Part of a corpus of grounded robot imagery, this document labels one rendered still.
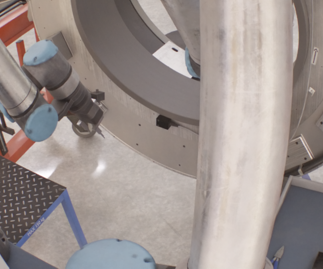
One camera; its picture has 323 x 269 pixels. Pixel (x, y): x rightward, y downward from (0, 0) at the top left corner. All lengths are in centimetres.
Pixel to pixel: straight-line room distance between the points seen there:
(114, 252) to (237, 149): 28
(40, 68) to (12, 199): 64
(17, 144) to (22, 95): 152
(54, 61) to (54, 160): 161
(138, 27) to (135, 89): 44
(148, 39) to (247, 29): 150
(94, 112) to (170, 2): 61
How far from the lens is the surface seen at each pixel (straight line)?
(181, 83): 164
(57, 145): 277
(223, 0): 44
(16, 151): 240
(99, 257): 66
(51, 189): 157
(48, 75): 111
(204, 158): 50
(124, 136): 178
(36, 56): 108
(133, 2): 197
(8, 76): 90
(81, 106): 121
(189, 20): 74
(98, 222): 224
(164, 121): 158
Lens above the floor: 164
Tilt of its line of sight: 36 degrees down
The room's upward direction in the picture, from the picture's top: 7 degrees counter-clockwise
